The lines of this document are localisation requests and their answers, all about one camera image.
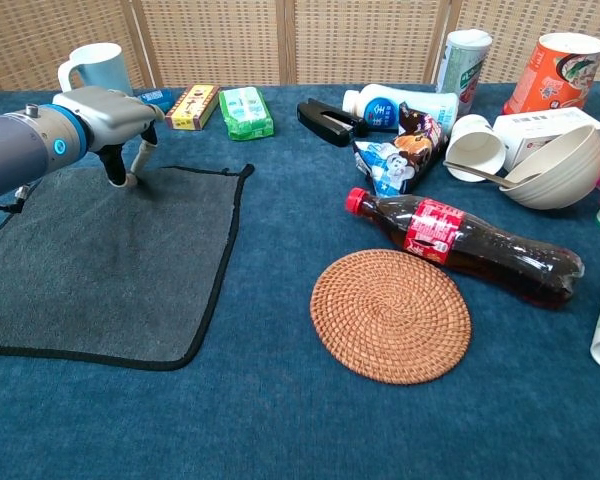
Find dark blue tablecloth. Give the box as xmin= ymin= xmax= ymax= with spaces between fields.
xmin=0 ymin=82 xmax=600 ymax=480

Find dark blue spray bottle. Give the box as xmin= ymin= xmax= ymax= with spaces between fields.
xmin=136 ymin=88 xmax=176 ymax=115

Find orange instant noodle cup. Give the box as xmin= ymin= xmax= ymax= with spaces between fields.
xmin=501 ymin=32 xmax=600 ymax=116

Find beige bowl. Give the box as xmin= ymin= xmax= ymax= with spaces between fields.
xmin=498 ymin=123 xmax=600 ymax=211

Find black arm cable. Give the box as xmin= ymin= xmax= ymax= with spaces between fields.
xmin=0 ymin=183 xmax=31 ymax=215

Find grey and blue cloth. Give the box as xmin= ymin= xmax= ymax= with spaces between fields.
xmin=0 ymin=163 xmax=256 ymax=372

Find cola bottle with red label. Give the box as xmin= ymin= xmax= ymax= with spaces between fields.
xmin=344 ymin=186 xmax=586 ymax=310

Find beige spoon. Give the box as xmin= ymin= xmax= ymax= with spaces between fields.
xmin=442 ymin=159 xmax=546 ymax=190

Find white handled mug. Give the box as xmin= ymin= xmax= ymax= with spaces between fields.
xmin=57 ymin=42 xmax=134 ymax=97

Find black stapler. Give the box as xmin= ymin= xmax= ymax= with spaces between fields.
xmin=296 ymin=98 xmax=370 ymax=148

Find tall white lidded drink cup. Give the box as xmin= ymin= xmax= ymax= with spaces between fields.
xmin=435 ymin=28 xmax=494 ymax=117

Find white cardboard box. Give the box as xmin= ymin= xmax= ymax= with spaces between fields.
xmin=492 ymin=106 xmax=600 ymax=171

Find woven bamboo folding screen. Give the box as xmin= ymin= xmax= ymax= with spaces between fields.
xmin=0 ymin=0 xmax=600 ymax=92

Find red and yellow carton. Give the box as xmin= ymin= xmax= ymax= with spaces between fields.
xmin=164 ymin=84 xmax=221 ymax=132

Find green wet wipes pack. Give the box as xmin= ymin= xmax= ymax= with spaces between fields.
xmin=218 ymin=86 xmax=276 ymax=142

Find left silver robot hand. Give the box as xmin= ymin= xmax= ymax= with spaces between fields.
xmin=53 ymin=85 xmax=166 ymax=189

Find plain white paper cup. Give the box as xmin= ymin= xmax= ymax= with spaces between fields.
xmin=445 ymin=113 xmax=508 ymax=183

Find white bottle with blue label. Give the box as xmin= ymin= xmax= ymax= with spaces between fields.
xmin=341 ymin=83 xmax=460 ymax=134

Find brown and blue snack bag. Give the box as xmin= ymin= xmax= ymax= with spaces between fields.
xmin=352 ymin=102 xmax=450 ymax=199

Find round woven rattan coaster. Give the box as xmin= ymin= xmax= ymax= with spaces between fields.
xmin=310 ymin=248 xmax=473 ymax=386

